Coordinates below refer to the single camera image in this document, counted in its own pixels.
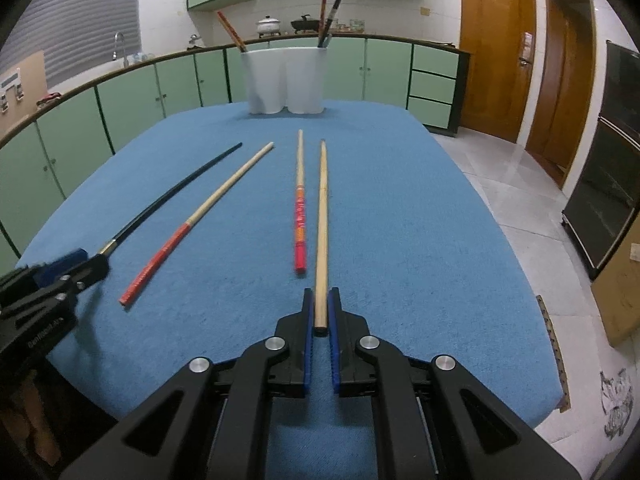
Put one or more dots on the dark wooden countertop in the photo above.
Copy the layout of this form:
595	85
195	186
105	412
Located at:
150	58

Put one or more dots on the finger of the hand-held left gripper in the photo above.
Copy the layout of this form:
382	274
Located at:
62	262
85	272

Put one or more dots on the red-orange patterned chopstick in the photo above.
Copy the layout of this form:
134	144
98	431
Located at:
300	210

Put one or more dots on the white wall-mounted device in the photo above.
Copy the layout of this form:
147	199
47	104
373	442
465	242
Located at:
12	91

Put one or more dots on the white cooking pot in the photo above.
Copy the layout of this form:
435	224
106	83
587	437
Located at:
269	26

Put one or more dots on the cardboard box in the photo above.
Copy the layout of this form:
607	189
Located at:
620	295

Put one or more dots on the plain wooden chopstick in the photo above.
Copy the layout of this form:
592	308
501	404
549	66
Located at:
322	235

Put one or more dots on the long green base cabinet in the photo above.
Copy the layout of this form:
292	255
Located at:
75	135

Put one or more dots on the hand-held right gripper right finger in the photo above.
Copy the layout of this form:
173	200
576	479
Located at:
336	360

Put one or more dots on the green drawer unit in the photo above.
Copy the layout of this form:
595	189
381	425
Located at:
434	87

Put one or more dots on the black glass-door cabinet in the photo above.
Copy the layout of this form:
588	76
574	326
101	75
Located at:
607	170

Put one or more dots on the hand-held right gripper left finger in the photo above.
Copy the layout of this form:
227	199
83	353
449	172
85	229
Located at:
308	360

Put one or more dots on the red cloth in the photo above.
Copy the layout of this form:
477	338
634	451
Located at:
49	100

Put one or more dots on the steel faucet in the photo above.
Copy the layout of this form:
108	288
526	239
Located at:
120	50

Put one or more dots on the red-striped brown chopstick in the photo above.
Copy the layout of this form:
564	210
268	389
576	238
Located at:
231	30

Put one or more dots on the red chopstick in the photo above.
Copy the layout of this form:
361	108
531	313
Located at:
323	15

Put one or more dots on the blue tablecloth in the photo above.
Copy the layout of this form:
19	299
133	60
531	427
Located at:
400	240

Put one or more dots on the wooden door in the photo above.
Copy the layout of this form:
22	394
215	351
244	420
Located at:
565	85
495	50

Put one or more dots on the black wok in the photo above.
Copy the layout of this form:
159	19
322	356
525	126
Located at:
307	24

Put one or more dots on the white utensil holder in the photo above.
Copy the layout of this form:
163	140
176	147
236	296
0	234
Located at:
280	80

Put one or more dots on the crumpled grey paper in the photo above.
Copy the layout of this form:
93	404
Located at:
616	402

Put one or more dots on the black chopstick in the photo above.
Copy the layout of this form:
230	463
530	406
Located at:
332	17
165	200

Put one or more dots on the grey window blind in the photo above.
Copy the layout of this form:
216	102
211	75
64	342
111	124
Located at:
85	20

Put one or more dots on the glass jar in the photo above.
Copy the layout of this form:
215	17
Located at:
357	24

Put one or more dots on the patterned wooden table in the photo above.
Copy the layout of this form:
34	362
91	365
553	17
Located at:
552	350

